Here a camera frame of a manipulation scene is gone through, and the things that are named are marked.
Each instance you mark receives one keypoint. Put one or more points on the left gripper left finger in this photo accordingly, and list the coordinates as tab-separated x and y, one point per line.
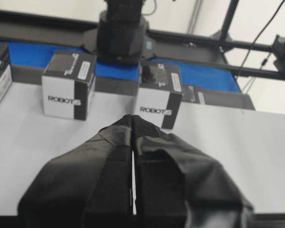
87	187

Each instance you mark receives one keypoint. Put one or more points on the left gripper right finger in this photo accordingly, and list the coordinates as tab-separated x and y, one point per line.
179	186

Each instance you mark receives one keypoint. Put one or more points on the black metal frame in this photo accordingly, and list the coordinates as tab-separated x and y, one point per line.
180	47

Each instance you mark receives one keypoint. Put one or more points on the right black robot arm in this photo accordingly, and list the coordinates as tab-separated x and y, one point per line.
121	32

